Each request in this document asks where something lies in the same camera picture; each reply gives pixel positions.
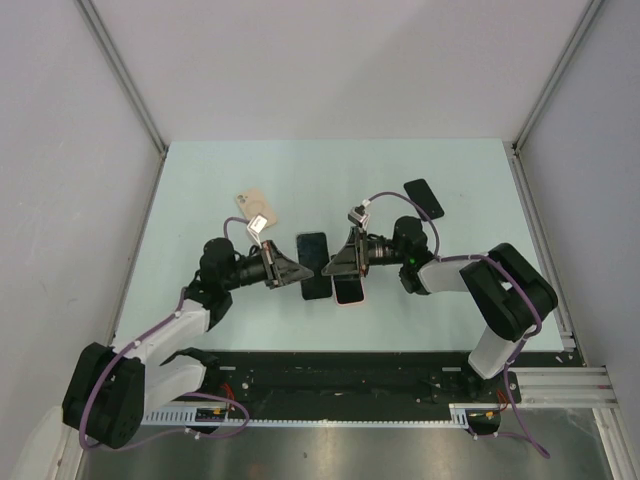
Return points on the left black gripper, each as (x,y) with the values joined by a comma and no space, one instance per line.
(278,269)

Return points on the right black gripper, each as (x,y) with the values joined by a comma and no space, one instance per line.
(354,256)

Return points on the pink phone case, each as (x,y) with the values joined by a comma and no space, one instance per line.
(350,304)

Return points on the beige magsafe phone case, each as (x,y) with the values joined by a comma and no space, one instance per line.
(253,202)

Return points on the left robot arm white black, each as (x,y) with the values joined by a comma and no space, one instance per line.
(113,387)

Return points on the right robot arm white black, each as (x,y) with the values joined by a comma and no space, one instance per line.
(511,295)

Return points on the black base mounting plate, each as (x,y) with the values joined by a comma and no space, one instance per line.
(260,380)

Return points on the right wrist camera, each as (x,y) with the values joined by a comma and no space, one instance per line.
(359,217)

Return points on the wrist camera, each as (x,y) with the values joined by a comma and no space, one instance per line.
(254,228)
(359,217)

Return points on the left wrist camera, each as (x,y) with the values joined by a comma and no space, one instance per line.
(254,228)

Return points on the white slotted cable duct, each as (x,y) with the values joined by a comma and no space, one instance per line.
(413,415)

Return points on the left aluminium corner post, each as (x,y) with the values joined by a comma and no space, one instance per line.
(114,60)

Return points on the aluminium corner post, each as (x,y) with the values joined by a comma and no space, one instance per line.
(114,60)
(560,68)

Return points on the right aluminium corner post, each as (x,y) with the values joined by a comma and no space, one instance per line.
(560,68)

